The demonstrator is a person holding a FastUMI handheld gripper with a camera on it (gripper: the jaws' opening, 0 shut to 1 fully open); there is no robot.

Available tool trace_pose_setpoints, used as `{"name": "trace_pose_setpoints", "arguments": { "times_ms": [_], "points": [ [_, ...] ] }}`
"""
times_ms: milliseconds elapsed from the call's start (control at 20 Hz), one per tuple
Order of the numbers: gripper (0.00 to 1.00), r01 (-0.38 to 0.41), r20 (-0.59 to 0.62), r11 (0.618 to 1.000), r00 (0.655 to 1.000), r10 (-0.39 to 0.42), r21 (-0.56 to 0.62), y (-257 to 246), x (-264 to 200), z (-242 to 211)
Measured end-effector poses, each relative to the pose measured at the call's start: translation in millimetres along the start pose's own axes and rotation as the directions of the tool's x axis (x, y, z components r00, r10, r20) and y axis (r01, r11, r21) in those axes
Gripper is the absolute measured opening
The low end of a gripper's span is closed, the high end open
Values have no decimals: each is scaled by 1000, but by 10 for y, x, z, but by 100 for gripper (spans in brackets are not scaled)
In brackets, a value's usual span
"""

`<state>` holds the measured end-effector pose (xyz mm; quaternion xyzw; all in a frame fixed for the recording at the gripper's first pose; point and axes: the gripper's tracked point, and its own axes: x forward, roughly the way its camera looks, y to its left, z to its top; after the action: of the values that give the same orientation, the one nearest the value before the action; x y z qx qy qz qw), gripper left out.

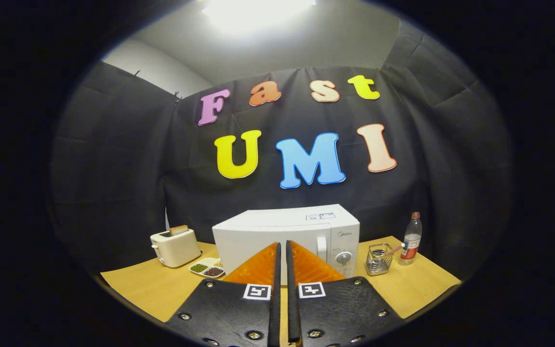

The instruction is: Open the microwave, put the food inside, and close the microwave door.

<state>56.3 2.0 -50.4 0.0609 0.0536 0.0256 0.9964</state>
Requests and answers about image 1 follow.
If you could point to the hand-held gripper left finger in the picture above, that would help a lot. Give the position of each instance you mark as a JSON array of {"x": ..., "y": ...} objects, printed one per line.
[{"x": 275, "y": 294}]

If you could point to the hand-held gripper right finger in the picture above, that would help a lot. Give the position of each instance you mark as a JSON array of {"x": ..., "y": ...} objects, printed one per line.
[{"x": 291, "y": 294}]

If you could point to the clear plastic bottle red label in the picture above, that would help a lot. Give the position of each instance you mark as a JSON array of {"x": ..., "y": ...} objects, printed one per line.
[{"x": 410, "y": 241}]

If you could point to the striped drinking straw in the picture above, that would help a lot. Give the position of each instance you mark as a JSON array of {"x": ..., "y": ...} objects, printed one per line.
[{"x": 395, "y": 249}]

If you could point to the bread slice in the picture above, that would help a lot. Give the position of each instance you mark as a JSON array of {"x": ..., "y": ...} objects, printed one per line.
[{"x": 178, "y": 230}]

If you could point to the white divided dish of beans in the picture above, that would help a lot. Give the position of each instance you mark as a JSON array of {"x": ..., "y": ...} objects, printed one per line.
[{"x": 205, "y": 268}]

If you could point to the ceiling light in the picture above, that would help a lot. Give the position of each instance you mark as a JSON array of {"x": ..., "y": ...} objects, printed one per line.
[{"x": 258, "y": 12}]

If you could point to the cream toaster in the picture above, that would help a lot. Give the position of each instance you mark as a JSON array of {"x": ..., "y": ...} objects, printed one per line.
[{"x": 176, "y": 248}]

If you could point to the black backdrop cloth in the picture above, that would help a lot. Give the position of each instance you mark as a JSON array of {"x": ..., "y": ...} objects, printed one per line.
[{"x": 123, "y": 183}]

